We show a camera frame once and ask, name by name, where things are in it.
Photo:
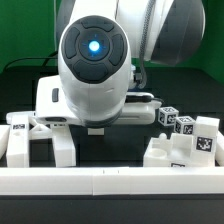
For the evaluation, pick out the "white marker cube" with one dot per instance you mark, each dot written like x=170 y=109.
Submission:
x=184 y=125
x=167 y=115

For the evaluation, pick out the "white front wall rail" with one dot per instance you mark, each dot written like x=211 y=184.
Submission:
x=111 y=181

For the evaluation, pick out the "white chair back frame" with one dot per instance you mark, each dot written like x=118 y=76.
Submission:
x=25 y=127

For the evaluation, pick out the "white chair seat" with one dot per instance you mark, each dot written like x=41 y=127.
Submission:
x=175 y=151

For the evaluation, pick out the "white marker cube rear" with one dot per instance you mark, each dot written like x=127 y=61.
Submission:
x=167 y=115

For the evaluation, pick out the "white marker cube front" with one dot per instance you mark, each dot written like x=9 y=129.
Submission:
x=184 y=125

